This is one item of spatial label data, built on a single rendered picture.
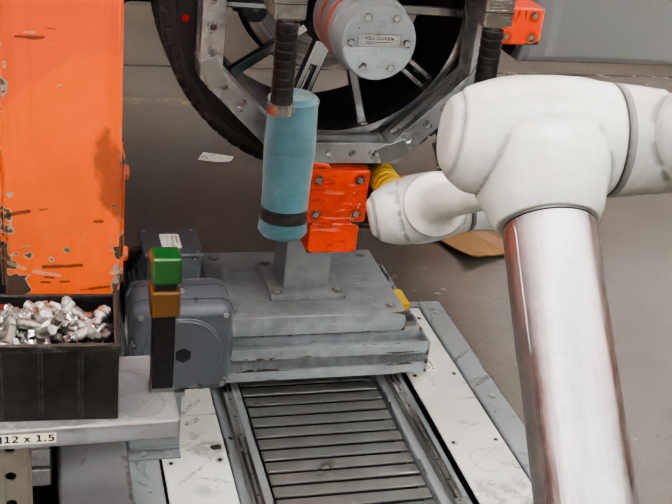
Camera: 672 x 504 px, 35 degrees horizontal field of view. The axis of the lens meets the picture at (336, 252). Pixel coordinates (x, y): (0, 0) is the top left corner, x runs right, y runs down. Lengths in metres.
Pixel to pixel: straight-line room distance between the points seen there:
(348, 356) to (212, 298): 0.47
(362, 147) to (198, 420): 0.61
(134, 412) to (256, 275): 0.90
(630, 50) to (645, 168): 1.11
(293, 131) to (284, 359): 0.57
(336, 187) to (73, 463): 0.68
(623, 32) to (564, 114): 1.13
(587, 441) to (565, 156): 0.30
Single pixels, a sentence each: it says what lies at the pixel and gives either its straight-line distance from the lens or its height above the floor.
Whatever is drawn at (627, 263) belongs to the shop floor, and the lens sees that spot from 3.23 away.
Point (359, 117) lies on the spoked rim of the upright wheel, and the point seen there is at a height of 0.63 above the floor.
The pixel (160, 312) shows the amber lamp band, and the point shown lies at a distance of 1.45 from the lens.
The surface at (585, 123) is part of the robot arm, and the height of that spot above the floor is 0.95.
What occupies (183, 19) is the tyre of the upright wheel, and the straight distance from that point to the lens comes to 1.94.
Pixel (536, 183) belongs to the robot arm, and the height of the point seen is 0.90.
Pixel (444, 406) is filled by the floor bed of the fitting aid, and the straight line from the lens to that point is 2.23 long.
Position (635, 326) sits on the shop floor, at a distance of 2.88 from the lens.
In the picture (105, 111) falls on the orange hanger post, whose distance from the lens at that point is 1.49.
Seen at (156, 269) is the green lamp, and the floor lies 0.65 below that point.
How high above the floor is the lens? 1.30
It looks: 26 degrees down
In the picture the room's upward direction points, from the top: 6 degrees clockwise
